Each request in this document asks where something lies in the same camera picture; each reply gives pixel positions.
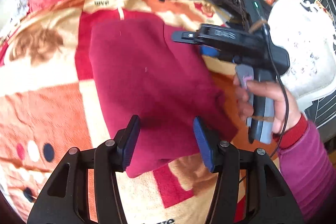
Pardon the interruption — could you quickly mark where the dark red fleece garment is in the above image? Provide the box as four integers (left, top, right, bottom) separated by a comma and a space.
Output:
89, 16, 237, 178

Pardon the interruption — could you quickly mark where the person's right hand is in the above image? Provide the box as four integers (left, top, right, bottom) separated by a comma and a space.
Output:
233, 77, 302, 135

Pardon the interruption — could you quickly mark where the magenta right sleeve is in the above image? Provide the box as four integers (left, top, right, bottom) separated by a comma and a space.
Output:
278, 116, 335, 223

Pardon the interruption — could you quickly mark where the white lace covered chair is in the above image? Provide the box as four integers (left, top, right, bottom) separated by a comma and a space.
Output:
268, 0, 335, 111

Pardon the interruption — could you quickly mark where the orange red checked fleece blanket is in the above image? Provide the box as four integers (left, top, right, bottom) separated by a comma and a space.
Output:
0, 0, 279, 224

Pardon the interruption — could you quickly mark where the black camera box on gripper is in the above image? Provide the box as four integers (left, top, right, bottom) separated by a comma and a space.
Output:
242, 0, 272, 24

